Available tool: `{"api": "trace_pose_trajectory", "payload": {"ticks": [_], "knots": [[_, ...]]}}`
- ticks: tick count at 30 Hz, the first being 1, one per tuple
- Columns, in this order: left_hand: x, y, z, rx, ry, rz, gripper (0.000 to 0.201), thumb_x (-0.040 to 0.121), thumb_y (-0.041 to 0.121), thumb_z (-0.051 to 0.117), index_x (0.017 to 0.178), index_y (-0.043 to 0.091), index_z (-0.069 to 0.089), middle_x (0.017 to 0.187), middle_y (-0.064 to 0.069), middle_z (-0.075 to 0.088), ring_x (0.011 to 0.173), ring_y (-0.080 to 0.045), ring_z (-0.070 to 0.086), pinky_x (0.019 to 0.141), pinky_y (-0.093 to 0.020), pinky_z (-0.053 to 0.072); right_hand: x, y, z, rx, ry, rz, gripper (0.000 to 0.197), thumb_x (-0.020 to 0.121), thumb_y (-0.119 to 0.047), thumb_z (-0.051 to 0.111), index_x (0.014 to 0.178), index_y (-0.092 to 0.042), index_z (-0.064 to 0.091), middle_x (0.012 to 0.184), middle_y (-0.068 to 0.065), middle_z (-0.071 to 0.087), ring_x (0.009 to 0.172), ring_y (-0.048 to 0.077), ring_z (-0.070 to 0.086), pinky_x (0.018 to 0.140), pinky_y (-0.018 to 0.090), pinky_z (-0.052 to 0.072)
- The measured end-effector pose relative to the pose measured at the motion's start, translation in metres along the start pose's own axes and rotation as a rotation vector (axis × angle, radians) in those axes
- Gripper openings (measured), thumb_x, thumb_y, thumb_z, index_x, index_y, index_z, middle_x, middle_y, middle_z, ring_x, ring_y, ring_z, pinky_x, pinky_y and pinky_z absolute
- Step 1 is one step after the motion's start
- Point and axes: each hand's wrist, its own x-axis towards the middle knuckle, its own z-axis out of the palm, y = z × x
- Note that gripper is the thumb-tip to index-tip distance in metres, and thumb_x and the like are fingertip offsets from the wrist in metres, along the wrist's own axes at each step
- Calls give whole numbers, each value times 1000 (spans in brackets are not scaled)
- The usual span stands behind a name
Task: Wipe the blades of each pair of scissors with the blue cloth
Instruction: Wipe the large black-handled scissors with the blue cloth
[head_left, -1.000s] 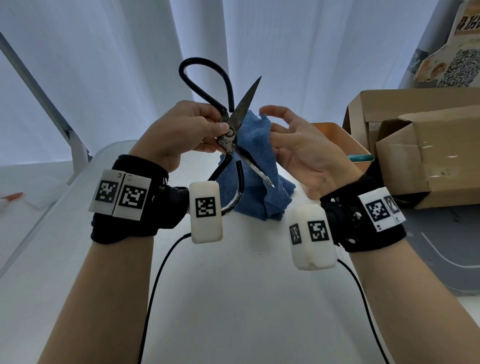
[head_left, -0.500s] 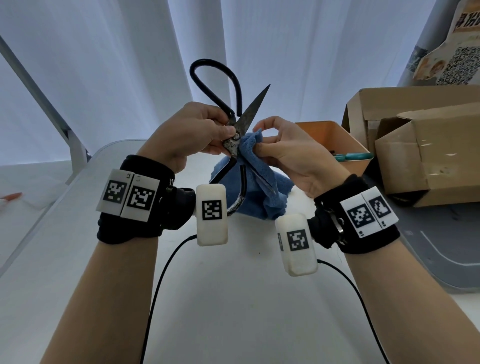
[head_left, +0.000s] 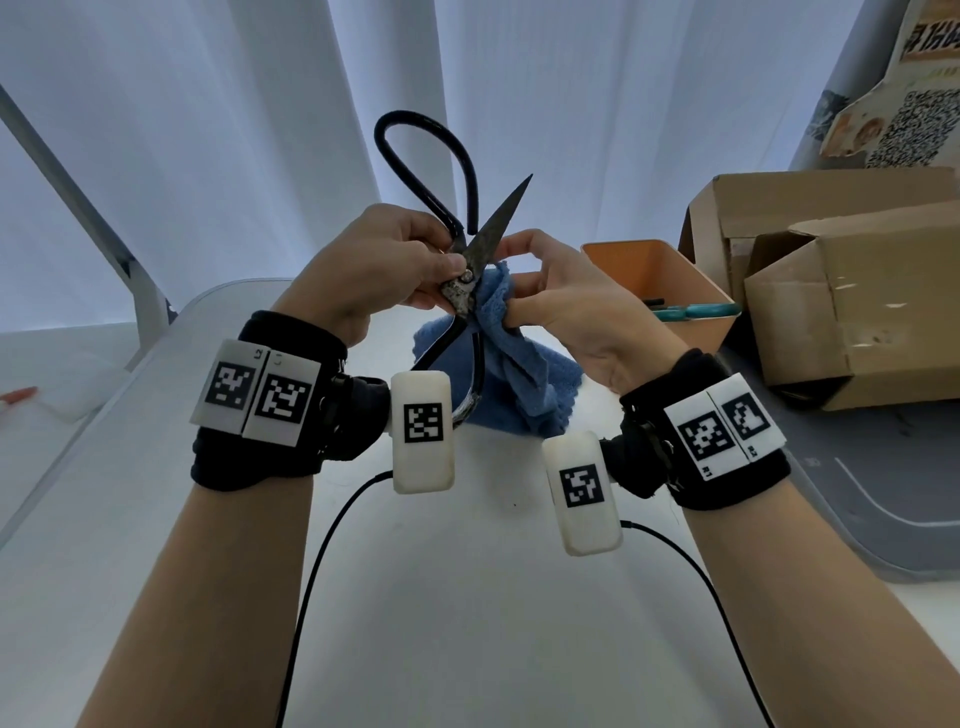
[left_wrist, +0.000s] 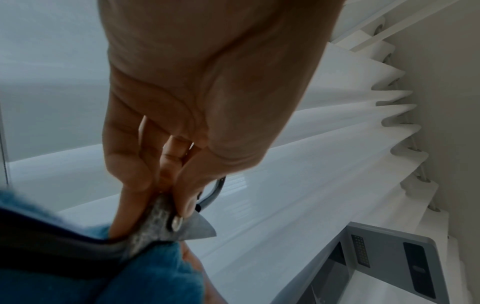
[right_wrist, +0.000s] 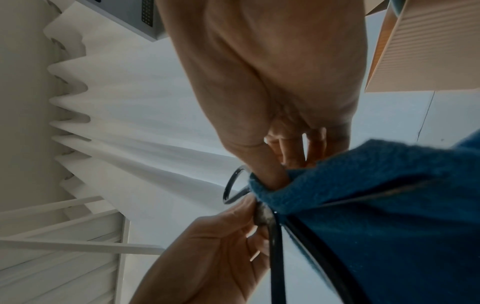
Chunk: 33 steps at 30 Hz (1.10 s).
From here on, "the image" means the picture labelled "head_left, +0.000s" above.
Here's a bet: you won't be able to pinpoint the grey metal frame pole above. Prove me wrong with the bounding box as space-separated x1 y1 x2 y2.
0 82 179 370

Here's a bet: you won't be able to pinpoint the black cable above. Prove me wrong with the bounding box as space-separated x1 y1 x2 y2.
619 520 775 728
273 470 396 728

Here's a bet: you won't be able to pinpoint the person's right forearm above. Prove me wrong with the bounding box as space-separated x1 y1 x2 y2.
684 480 960 728

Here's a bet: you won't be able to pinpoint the white curtain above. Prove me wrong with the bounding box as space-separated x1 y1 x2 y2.
0 0 910 335

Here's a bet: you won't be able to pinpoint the person's left hand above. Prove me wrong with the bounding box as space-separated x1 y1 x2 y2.
271 202 468 350

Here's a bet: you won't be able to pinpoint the printed cardboard poster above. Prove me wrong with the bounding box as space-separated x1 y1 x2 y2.
816 0 960 171

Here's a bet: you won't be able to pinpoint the grey plastic tray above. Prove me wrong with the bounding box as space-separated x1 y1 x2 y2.
718 330 960 584

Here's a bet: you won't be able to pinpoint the blue cleaning cloth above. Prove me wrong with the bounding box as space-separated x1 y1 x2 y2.
410 261 584 438

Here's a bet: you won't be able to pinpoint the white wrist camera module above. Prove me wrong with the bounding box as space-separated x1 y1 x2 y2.
540 432 624 558
389 370 456 497

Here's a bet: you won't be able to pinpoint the person's left forearm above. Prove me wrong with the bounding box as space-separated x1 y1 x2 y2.
75 465 316 728

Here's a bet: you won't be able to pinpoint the teal handled scissors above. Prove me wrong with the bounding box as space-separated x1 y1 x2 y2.
651 301 744 323

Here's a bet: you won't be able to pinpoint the black handled metal scissors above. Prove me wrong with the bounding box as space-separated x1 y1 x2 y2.
374 110 536 430

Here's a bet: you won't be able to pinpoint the black wristband with marker tags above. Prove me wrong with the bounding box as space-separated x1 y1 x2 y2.
598 348 793 513
187 309 393 494

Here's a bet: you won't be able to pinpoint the person's right hand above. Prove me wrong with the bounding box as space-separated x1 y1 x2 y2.
499 228 689 396

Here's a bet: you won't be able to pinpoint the large open cardboard box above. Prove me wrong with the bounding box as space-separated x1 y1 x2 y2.
743 201 960 413

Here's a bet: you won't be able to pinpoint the orange plastic bin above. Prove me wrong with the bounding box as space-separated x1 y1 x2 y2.
580 238 744 354

